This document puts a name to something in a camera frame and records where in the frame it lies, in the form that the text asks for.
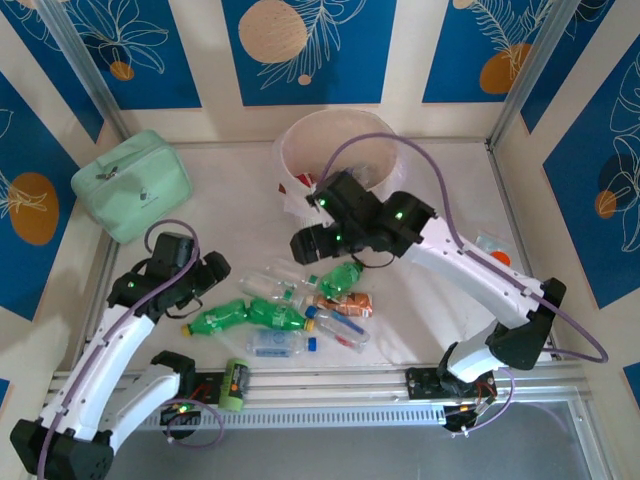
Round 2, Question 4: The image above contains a clear bottle green label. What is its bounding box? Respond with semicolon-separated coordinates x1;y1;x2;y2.
269;257;321;286
239;272;301;303

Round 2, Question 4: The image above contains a long crushed green bottle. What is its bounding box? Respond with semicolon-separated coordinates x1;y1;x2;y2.
180;298;251;335

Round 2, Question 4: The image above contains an orange label bottle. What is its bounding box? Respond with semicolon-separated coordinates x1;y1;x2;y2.
305;290;376;319

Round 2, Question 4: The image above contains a clear bottle red blue label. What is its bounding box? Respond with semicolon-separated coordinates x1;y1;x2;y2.
305;304;374;354

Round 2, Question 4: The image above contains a translucent plastic bin liner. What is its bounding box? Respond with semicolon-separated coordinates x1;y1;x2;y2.
272;139;409;226

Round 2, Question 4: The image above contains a white plastic bin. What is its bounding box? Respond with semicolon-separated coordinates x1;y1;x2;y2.
272;108;409;226

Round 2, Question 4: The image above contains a green bottle yellow cap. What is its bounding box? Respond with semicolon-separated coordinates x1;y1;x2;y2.
248;295;317;331

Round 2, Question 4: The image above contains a clear bottle blue cap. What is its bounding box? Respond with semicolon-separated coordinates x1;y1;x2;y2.
246;327;320;357

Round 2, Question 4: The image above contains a mint green zip pouch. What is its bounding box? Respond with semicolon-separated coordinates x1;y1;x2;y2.
69;129;195;246

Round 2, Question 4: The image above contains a green cylinder with orange dot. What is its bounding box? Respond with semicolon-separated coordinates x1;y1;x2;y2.
218;357;251;413

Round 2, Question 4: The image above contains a black connector with green light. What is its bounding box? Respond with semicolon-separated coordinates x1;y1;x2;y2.
158;402;204;441

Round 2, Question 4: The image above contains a clear packet with orange disc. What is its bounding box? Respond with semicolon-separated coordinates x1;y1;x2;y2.
474;229;514;271

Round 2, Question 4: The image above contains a black left camera cable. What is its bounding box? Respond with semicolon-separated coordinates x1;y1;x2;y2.
167;298;202;320

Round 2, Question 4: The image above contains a black camera cable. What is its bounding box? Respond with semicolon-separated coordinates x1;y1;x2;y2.
349;252;397;270
167;298;202;320

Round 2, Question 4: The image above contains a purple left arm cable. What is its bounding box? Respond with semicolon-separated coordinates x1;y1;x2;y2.
37;217;224;476

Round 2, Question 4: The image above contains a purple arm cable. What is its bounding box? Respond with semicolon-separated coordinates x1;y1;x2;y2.
322;132;609;436
37;217;224;476

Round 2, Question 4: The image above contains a black right camera cable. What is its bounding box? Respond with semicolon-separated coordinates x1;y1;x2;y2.
349;252;397;270

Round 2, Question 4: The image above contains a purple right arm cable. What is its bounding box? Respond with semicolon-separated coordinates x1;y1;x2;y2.
322;132;609;436

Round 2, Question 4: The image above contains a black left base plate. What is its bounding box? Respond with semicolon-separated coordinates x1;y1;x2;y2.
174;370;224;407

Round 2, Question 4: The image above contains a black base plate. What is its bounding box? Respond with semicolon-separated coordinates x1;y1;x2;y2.
174;370;224;407
402;362;496;401

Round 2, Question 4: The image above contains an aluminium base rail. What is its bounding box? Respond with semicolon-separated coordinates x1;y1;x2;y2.
42;359;596;416

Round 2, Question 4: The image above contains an aluminium side rail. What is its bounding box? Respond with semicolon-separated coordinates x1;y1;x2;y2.
485;141;561;362

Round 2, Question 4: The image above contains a slotted grey cable duct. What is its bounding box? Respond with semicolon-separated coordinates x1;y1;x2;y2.
134;405;446;432

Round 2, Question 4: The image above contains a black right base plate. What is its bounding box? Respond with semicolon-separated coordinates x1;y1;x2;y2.
402;362;496;401

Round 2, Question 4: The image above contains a black connector with wires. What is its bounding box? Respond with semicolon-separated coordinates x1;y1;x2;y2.
442;404;481;435

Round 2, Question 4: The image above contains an aluminium frame post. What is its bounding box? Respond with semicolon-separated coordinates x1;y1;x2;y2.
485;0;576;147
37;0;125;144

